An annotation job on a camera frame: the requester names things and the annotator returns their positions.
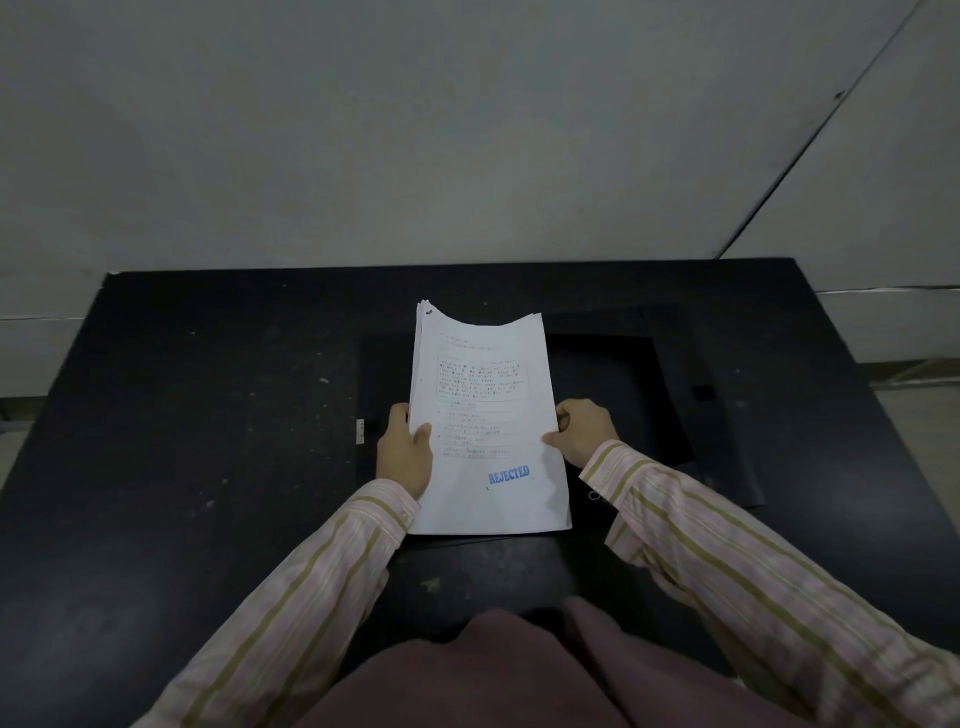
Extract person's right forearm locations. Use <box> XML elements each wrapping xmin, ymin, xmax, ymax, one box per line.
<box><xmin>579</xmin><ymin>440</ymin><xmax>960</xmax><ymax>728</ymax></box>

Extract person's right hand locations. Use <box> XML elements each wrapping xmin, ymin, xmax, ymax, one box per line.
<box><xmin>540</xmin><ymin>398</ymin><xmax>621</xmax><ymax>468</ymax></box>

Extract person's left forearm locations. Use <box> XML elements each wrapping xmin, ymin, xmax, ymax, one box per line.
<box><xmin>131</xmin><ymin>477</ymin><xmax>421</xmax><ymax>728</ymax></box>

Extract black open folder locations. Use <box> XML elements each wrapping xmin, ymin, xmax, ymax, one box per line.
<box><xmin>358</xmin><ymin>303</ymin><xmax>767</xmax><ymax>556</ymax></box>

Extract stack of white printed papers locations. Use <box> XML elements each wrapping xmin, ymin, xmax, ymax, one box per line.
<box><xmin>407</xmin><ymin>300</ymin><xmax>573</xmax><ymax>537</ymax></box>

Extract person's left hand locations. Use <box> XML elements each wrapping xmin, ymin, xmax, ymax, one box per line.
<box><xmin>375</xmin><ymin>402</ymin><xmax>435</xmax><ymax>501</ymax></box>

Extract maroon trousers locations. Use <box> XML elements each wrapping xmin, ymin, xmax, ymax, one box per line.
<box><xmin>294</xmin><ymin>596</ymin><xmax>815</xmax><ymax>728</ymax></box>

